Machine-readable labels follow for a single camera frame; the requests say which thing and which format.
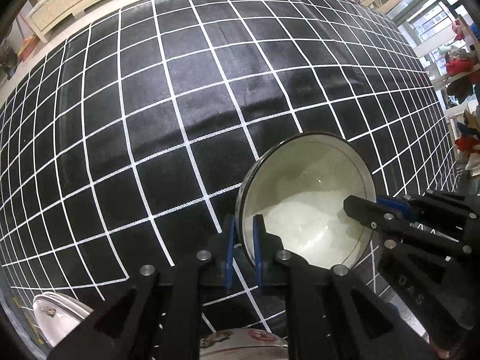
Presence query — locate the green rimmed ceramic bowl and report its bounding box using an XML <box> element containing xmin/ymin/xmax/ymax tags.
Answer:
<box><xmin>235</xmin><ymin>133</ymin><xmax>377</xmax><ymax>269</ymax></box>

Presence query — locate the floral print white plate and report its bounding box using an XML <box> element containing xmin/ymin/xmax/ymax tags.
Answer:
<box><xmin>199</xmin><ymin>328</ymin><xmax>289</xmax><ymax>359</ymax></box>

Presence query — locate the black white grid tablecloth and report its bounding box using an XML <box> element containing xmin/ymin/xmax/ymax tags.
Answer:
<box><xmin>1</xmin><ymin>0</ymin><xmax>456</xmax><ymax>322</ymax></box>

